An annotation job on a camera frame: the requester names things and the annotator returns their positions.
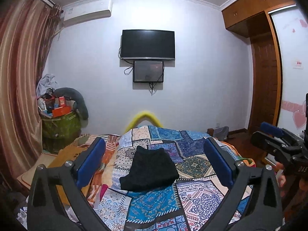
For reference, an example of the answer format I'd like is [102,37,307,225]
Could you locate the orange blanket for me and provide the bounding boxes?
[78,134,120,207]

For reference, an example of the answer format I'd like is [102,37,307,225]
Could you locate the brown wooden door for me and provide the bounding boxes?
[248,34,278,134]

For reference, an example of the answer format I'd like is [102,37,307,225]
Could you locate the right hand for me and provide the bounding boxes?
[276,162,287,198]

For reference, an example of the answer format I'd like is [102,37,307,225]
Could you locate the large black television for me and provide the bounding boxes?
[120,29,175,60]

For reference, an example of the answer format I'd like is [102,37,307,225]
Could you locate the orange box in bin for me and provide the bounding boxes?
[52,96,72,118]

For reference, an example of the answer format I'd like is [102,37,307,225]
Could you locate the grey waste bin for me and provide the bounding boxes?
[213,126,229,141]

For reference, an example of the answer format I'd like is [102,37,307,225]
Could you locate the small wall monitor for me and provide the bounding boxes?
[133,60,164,83]

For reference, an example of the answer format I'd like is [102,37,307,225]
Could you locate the dark navy pants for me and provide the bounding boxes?
[119,146,179,193]

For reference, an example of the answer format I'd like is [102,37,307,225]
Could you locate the white cloth on bin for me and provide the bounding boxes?
[36,74,59,97]

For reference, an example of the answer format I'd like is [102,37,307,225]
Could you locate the wooden overhead cabinet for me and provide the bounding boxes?
[222,0,295,38]

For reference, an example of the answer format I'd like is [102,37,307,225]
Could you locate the white wardrobe sliding door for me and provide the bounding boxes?
[270,5,307,134]

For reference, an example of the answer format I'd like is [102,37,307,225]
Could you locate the white air conditioner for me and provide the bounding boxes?
[63,0,113,28]

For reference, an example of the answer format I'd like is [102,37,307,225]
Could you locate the grey neck pillow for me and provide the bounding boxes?
[53,88,89,121]

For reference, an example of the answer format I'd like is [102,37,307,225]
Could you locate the pink striped curtain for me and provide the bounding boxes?
[1,0,61,178]

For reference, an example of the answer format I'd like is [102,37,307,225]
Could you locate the yellow curved headboard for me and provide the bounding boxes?
[124,110,163,133]

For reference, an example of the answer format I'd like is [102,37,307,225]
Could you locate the blue patchwork bedspread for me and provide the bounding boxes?
[92,125,253,231]

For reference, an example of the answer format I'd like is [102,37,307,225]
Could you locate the green storage bin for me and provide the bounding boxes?
[42,112,81,154]

